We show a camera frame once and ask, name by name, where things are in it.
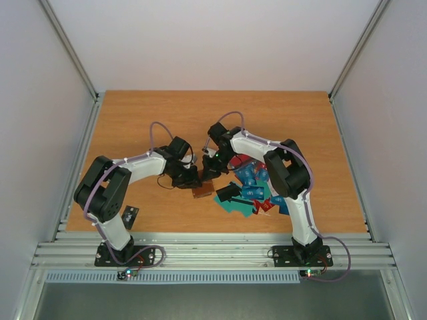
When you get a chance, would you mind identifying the brown leather card holder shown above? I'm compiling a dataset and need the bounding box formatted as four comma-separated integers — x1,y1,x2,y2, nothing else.
192,179,215,199

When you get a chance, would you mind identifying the teal magnetic stripe card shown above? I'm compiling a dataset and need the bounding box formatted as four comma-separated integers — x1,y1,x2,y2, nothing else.
213,196,255,217

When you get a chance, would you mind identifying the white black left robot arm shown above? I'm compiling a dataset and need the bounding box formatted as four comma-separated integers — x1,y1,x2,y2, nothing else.
73,137,201,267

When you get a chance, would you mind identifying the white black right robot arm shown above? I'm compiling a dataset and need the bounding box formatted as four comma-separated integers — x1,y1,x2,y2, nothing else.
201,122,323,265

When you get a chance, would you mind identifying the red card near gripper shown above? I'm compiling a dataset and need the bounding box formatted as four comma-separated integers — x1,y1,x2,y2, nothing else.
229,155,245,170

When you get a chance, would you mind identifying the black magnetic stripe card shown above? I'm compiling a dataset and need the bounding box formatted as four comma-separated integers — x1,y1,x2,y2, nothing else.
216,182,242,203

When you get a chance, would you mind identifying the blue logo card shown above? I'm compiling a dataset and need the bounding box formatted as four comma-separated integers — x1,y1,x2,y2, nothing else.
234,163,256,187

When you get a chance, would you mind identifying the blue numbered card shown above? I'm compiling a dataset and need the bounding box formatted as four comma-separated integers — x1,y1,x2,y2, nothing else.
241,185,264,200

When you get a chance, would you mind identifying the black VIP card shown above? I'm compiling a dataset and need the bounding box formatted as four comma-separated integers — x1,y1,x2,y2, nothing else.
121,205,139,230

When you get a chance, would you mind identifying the blue card lower right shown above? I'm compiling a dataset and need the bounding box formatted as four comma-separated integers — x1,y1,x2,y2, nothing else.
279,204,290,215

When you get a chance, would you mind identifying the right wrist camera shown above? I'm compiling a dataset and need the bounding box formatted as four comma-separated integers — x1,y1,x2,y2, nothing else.
202,147,216,158

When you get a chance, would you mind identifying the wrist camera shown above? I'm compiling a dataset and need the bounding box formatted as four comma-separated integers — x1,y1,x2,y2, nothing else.
181,153,197,169
202,147,216,158

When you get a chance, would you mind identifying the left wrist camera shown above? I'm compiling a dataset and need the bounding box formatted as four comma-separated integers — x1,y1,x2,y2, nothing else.
181,153,197,169

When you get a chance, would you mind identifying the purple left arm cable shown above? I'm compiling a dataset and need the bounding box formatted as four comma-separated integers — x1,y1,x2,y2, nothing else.
83,121,174,267

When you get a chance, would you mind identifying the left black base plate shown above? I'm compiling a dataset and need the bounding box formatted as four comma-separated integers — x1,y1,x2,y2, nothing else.
94,243,156,267

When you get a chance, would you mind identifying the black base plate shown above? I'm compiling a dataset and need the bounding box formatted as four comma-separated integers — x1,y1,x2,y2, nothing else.
268,245,334,268
94,243,156,267

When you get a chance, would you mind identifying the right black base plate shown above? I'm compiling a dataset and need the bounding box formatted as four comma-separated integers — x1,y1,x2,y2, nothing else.
268,245,334,268

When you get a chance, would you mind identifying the aluminium left corner post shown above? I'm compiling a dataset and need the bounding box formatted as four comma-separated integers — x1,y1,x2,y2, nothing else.
37,0,101,103

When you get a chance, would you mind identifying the aluminium corner post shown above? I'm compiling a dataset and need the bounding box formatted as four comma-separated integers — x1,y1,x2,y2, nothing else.
328,0,392,102
37,0,101,103

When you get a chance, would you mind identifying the aluminium front rail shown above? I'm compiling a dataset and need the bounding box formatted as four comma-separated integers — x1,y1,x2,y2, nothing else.
31,232,396,270

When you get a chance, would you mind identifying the slotted grey cable duct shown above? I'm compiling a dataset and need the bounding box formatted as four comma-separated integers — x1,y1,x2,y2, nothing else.
45,270,300,285

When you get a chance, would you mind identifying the aluminium right corner post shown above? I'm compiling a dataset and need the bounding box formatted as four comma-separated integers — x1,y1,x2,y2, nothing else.
328,0,392,102

